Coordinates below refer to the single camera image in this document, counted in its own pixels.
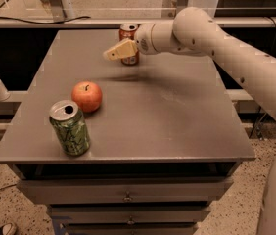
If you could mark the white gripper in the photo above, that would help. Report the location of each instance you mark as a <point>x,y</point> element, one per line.
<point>143,38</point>

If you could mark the red coke can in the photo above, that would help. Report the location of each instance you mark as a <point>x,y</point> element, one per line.
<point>128,52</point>

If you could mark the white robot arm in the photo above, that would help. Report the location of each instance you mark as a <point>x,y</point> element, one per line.
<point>194,31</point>

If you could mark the green soda can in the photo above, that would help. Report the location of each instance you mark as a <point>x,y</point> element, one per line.
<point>69,124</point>

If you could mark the red apple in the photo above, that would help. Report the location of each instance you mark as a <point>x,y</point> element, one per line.
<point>87,95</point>

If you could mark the metal drawer knob top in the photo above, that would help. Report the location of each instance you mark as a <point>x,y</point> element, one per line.
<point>128,198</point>

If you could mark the metal drawer knob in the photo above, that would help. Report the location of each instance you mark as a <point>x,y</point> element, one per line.
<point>130,221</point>
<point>128,198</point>

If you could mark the metal drawer knob middle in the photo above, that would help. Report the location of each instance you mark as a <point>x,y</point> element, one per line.
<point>130,221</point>

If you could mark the black white sneaker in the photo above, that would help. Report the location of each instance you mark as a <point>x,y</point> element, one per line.
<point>8,229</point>

